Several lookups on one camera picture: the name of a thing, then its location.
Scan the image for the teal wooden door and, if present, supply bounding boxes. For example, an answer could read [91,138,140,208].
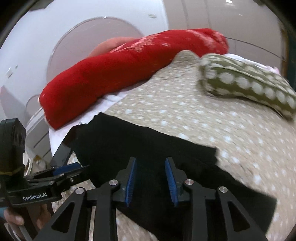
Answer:
[284,25,295,89]

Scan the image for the black pants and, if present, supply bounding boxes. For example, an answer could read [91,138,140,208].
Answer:
[62,113,276,240]

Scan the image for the red bolster pillow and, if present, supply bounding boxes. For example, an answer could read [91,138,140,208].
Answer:
[39,29,229,130]

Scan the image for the beige dotted bedspread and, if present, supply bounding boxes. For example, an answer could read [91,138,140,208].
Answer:
[50,51,295,240]

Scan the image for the white bed headboard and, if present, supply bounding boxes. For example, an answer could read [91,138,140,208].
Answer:
[0,16,147,121]

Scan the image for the person's left hand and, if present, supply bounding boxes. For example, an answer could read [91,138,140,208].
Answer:
[4,204,51,240]

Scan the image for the green dotted pillow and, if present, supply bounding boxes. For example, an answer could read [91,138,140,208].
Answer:
[200,54,295,120]

